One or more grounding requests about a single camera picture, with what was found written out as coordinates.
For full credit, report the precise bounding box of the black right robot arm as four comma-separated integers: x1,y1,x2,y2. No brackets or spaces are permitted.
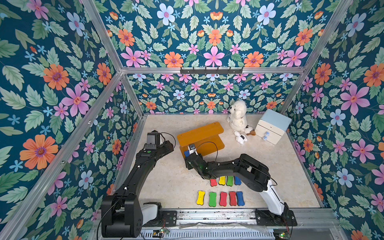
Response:
185,154,289,218

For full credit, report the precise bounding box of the small brown white plush toy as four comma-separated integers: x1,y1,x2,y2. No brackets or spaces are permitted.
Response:
245,126,256,136

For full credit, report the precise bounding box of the red eraser shelf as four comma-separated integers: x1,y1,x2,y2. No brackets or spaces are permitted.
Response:
210,179,218,187
219,192,228,207

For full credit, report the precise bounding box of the yellow eraser shelf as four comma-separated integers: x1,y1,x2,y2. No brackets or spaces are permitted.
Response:
219,176,226,186
196,191,206,206

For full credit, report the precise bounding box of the white three drawer cabinet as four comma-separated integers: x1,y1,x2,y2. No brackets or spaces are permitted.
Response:
255,109,292,145

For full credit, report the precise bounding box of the orange wooden two-tier shelf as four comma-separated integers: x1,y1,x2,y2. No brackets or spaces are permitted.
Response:
177,122,225,158

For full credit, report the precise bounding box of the green eraser shelf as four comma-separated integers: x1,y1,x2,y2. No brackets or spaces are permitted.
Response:
226,176,234,187
209,192,217,208

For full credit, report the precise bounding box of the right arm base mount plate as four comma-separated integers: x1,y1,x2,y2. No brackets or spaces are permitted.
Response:
255,203,298,227

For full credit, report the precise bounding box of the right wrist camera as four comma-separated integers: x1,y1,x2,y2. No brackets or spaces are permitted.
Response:
188,144,198,155

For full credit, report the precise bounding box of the large cream plush dog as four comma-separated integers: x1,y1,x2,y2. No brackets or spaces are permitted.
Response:
227,100,253,135

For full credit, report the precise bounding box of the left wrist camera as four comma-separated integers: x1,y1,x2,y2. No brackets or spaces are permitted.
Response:
145,130,161,151

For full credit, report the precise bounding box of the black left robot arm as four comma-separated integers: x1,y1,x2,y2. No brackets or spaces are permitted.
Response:
98,141,174,238

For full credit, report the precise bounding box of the black wall hook rail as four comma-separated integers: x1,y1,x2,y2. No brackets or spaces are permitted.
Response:
180,67,244,75

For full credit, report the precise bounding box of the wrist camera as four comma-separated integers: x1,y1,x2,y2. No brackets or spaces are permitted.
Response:
188,144,198,155
145,130,161,151

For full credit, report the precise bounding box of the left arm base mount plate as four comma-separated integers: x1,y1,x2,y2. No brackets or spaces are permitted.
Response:
144,211,178,228

